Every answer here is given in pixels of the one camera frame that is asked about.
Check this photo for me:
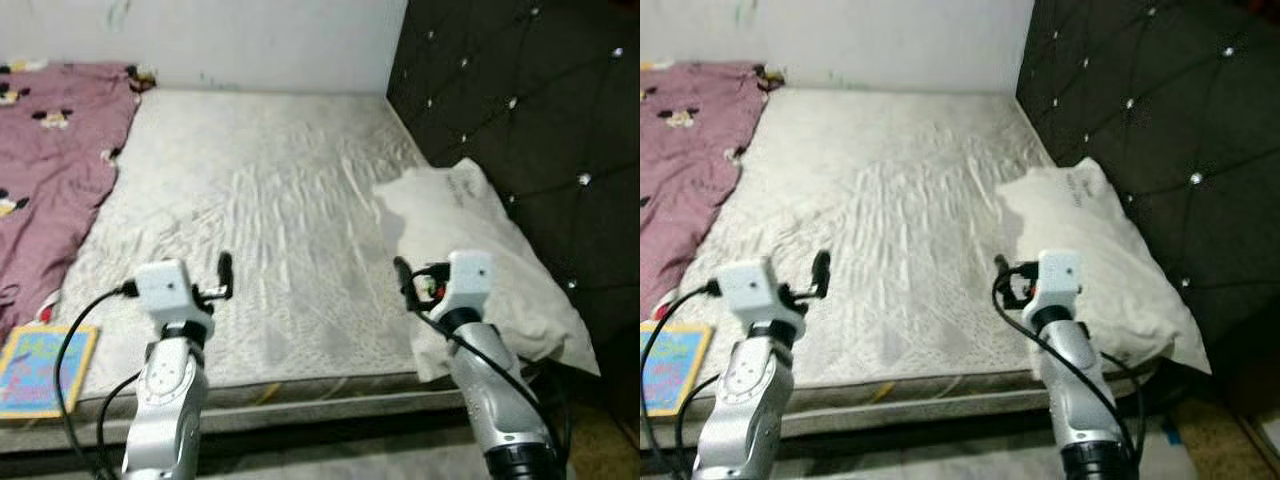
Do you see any white pillow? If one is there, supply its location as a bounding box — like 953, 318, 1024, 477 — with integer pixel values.
372, 158, 601, 383
995, 157, 1213, 376

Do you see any colourful children's book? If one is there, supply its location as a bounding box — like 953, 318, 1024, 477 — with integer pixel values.
640, 320, 713, 419
0, 323, 101, 421

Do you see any white quilted mattress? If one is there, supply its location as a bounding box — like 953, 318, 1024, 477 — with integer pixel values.
0, 90, 561, 411
640, 88, 1161, 406

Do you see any pink mouse-print blanket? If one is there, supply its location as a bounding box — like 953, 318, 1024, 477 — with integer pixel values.
0, 58, 159, 346
640, 58, 786, 321

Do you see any black tufted headboard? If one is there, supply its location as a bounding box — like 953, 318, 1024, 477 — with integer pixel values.
1015, 0, 1280, 371
385, 0, 641, 351

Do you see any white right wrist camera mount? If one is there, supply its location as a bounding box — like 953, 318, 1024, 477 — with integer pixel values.
1030, 249, 1086, 323
432, 250, 496, 326

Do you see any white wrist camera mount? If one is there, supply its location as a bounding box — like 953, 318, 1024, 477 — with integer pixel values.
133, 260, 216, 341
432, 250, 496, 326
715, 258, 806, 341
1030, 249, 1086, 323

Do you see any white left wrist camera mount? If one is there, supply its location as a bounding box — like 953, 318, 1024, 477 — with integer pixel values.
715, 258, 806, 341
133, 260, 216, 341

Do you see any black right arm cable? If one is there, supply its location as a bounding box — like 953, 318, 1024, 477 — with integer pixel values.
995, 265, 1146, 471
405, 265, 571, 471

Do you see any dark bed frame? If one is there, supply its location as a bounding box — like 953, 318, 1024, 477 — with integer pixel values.
0, 385, 561, 456
640, 380, 1161, 451

